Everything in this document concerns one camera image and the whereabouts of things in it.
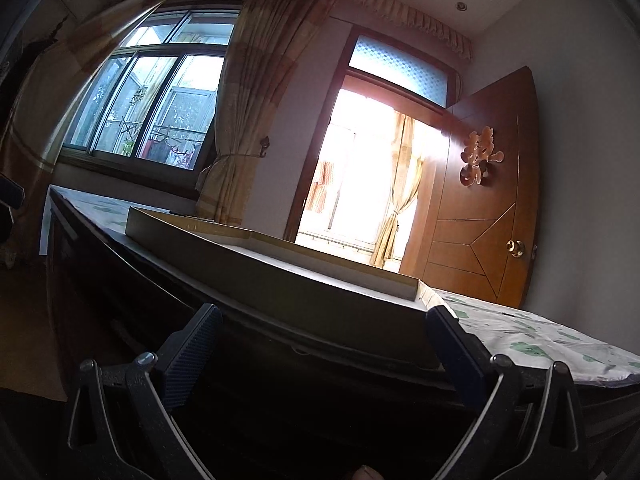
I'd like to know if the green cloud pattern tablecloth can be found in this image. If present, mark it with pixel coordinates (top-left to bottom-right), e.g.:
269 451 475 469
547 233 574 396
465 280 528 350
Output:
49 185 639 388

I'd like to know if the brass door knob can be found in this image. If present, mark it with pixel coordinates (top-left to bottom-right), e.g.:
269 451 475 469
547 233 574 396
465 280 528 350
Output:
506 240 525 259

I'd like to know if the shallow cardboard box tray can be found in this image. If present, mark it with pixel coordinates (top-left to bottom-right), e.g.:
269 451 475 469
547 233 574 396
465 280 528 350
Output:
126 207 442 368

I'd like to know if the brown wooden door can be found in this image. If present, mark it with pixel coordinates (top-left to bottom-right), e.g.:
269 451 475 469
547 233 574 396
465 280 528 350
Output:
400 66 539 308

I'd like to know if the golden double happiness ornament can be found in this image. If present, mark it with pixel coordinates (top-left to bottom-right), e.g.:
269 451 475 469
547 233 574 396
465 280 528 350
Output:
459 126 504 186

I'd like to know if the large framed window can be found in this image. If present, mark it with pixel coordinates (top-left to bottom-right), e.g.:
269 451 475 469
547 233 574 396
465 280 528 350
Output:
63 8 240 185

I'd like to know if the balcony yellow curtain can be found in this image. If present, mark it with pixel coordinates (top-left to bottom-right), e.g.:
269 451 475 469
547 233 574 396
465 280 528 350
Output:
369 113 424 269

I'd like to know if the beige striped curtain left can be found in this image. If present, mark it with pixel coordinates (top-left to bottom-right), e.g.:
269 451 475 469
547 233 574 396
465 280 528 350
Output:
1 0 167 266

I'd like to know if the beige striped curtain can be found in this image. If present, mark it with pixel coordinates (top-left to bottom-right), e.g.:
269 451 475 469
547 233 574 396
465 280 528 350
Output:
196 0 336 226
1 0 167 266

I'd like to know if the beige striped curtain right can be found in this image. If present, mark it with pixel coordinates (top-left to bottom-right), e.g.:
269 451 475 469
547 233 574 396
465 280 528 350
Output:
196 0 336 226

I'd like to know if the curtain tieback wall hook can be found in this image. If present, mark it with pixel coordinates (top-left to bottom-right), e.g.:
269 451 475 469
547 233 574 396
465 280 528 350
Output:
259 136 270 158

